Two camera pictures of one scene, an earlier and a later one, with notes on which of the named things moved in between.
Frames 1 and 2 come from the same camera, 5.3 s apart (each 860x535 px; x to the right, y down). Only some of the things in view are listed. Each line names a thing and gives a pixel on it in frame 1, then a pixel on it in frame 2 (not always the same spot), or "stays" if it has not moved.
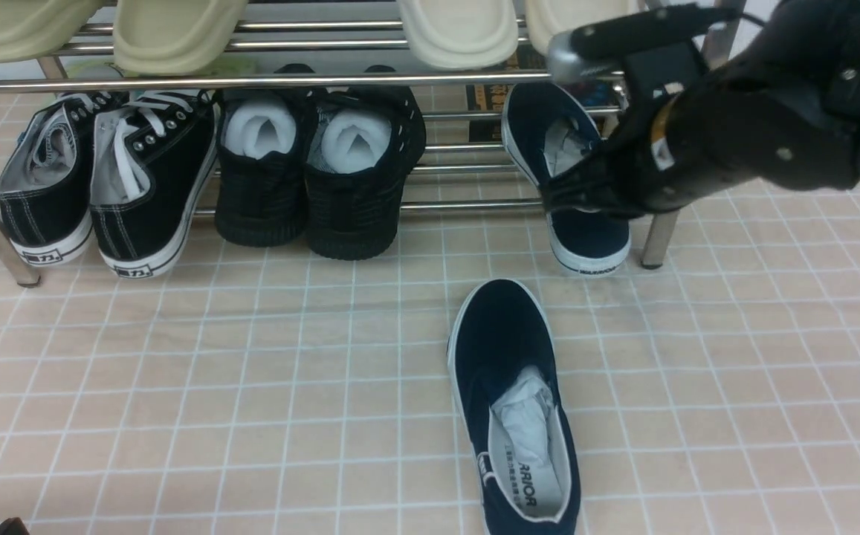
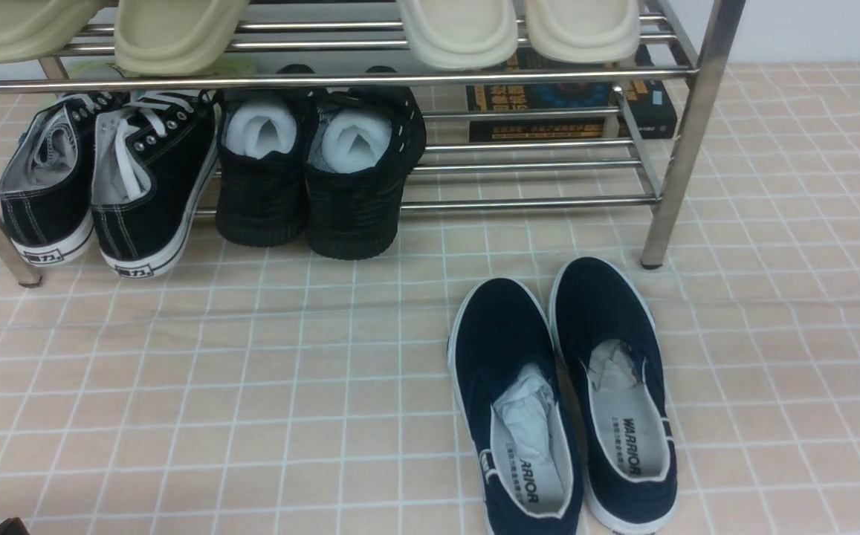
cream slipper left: x=458 y=35 stays
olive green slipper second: x=173 y=37 stays
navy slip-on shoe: x=516 y=414 stays
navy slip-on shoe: x=548 y=126 to x=603 y=326
